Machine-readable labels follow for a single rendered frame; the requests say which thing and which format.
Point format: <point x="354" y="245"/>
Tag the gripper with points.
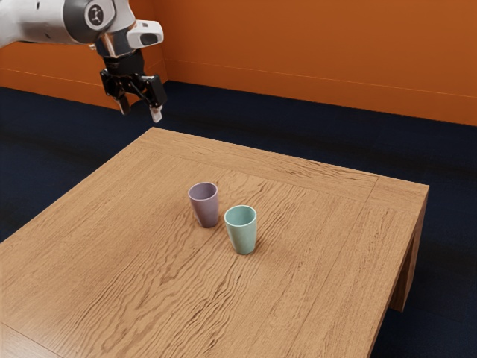
<point x="124" y="64"/>

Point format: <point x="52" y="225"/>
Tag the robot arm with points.
<point x="56" y="18"/>

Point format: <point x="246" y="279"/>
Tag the purple cup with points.
<point x="204" y="204"/>

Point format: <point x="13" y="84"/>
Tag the teal cup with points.
<point x="241" y="230"/>

